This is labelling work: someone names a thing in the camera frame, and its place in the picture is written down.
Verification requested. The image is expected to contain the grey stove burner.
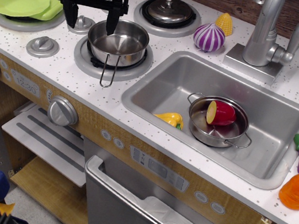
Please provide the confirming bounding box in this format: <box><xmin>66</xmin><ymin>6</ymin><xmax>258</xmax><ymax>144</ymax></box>
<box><xmin>73</xmin><ymin>36</ymin><xmax>153</xmax><ymax>82</ymax></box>
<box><xmin>134</xmin><ymin>0</ymin><xmax>201</xmax><ymax>38</ymax></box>
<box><xmin>0</xmin><ymin>11</ymin><xmax>65</xmax><ymax>32</ymax></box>

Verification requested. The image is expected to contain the yellow toy corn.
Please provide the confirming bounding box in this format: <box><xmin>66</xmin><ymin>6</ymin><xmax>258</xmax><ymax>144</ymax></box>
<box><xmin>215</xmin><ymin>13</ymin><xmax>233</xmax><ymax>36</ymax></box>

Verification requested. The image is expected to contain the yellow toy bell pepper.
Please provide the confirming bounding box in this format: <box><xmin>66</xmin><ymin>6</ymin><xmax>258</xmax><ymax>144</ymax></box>
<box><xmin>154</xmin><ymin>112</ymin><xmax>184</xmax><ymax>130</ymax></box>

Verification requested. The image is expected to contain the purple striped toy onion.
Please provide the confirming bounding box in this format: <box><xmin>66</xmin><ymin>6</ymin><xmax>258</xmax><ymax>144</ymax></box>
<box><xmin>193</xmin><ymin>23</ymin><xmax>226</xmax><ymax>52</ymax></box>

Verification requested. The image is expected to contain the steel pan with wire handle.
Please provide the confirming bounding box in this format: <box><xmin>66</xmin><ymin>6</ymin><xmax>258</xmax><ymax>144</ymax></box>
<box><xmin>87</xmin><ymin>20</ymin><xmax>150</xmax><ymax>84</ymax></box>

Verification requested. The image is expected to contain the grey countertop knob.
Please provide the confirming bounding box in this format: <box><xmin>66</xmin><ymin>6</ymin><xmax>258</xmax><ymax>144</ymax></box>
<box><xmin>26</xmin><ymin>36</ymin><xmax>60</xmax><ymax>58</ymax></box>
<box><xmin>67</xmin><ymin>15</ymin><xmax>96</xmax><ymax>35</ymax></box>

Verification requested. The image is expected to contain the green plastic tray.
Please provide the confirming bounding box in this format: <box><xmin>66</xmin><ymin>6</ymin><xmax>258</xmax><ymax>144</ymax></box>
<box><xmin>31</xmin><ymin>0</ymin><xmax>63</xmax><ymax>21</ymax></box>

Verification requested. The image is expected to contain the green plastic plate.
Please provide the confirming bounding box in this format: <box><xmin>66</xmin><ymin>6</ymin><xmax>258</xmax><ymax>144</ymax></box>
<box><xmin>0</xmin><ymin>0</ymin><xmax>50</xmax><ymax>17</ymax></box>

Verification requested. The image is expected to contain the grey stove burner back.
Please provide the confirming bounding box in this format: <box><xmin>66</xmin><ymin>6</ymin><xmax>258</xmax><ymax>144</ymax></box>
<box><xmin>134</xmin><ymin>0</ymin><xmax>201</xmax><ymax>38</ymax></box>

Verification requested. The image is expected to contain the silver toy faucet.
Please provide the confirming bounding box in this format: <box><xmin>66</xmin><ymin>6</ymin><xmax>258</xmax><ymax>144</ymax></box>
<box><xmin>223</xmin><ymin>0</ymin><xmax>299</xmax><ymax>86</ymax></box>

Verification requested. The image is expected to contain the grey stove burner left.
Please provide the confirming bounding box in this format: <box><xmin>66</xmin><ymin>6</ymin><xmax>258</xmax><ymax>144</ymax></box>
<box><xmin>0</xmin><ymin>11</ymin><xmax>65</xmax><ymax>32</ymax></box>

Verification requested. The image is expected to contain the grey countertop knob front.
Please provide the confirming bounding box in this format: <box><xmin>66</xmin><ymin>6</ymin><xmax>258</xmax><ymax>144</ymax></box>
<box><xmin>26</xmin><ymin>36</ymin><xmax>60</xmax><ymax>58</ymax></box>

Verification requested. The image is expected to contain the steel pot lid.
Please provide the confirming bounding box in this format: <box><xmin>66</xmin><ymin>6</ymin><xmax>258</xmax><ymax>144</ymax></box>
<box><xmin>146</xmin><ymin>0</ymin><xmax>194</xmax><ymax>24</ymax></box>

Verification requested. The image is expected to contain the grey countertop knob middle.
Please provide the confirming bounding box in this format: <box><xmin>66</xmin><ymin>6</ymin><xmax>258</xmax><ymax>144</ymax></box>
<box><xmin>67</xmin><ymin>15</ymin><xmax>96</xmax><ymax>35</ymax></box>

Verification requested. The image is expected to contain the white oven rack shelf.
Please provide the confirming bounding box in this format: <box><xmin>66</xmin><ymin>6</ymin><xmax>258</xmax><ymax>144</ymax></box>
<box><xmin>2</xmin><ymin>103</ymin><xmax>86</xmax><ymax>187</ymax></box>

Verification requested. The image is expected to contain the silver dishwasher door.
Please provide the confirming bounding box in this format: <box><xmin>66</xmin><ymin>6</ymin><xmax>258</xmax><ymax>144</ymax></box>
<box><xmin>85</xmin><ymin>155</ymin><xmax>213</xmax><ymax>224</ymax></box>

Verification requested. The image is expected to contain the toy clock display panel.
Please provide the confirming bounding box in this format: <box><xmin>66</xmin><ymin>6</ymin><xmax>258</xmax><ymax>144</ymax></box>
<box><xmin>11</xmin><ymin>69</ymin><xmax>40</xmax><ymax>98</ymax></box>

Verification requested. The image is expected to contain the grey stove burner front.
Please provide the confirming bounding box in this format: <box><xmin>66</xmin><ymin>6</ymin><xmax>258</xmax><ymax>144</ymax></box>
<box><xmin>73</xmin><ymin>36</ymin><xmax>153</xmax><ymax>82</ymax></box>

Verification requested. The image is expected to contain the small steel pot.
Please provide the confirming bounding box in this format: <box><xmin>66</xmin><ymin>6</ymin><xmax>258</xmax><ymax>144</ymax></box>
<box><xmin>188</xmin><ymin>92</ymin><xmax>252</xmax><ymax>149</ymax></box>

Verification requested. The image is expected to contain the red toy pepper half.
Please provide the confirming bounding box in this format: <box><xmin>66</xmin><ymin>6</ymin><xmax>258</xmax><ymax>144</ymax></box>
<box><xmin>206</xmin><ymin>100</ymin><xmax>236</xmax><ymax>126</ymax></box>

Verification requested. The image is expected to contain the silver oven knob centre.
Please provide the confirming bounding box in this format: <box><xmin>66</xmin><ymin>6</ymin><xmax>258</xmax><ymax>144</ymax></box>
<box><xmin>47</xmin><ymin>96</ymin><xmax>78</xmax><ymax>127</ymax></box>

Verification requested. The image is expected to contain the grey sink basin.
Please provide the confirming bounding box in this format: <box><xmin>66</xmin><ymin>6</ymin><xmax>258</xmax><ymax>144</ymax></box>
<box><xmin>122</xmin><ymin>51</ymin><xmax>299</xmax><ymax>190</ymax></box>

